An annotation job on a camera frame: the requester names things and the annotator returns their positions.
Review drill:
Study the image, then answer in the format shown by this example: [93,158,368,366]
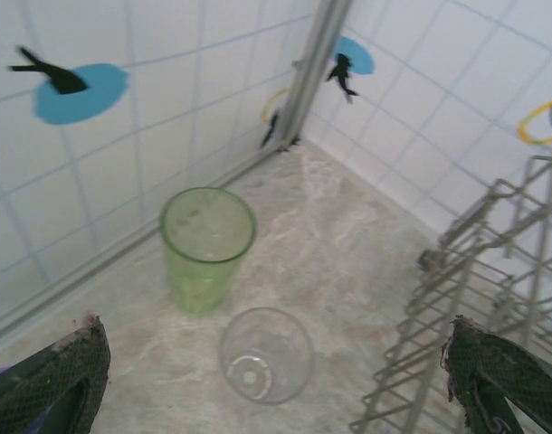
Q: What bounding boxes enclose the aluminium corner post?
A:
[278,0,354,153]

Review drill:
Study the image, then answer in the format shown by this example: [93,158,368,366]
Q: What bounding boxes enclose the clear round plastic cup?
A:
[217,306,316,406]

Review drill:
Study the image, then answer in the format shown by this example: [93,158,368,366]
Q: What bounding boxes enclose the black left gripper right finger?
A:
[440,315,552,434]

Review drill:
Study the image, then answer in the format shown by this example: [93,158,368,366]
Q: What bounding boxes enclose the black fish yellow ring decal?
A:
[261,87,291,149]

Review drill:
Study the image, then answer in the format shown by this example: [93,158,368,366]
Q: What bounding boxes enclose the grey wire dish rack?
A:
[347,139,552,434]

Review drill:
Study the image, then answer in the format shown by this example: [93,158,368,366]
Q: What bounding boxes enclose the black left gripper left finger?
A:
[0,315,112,434]

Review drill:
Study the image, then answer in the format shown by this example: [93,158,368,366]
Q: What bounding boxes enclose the green translucent plastic cup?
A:
[160,186,258,317]

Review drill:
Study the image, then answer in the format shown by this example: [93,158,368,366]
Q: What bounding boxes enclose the black fish blue spot decal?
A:
[325,35,376,104]
[6,44,132,127]

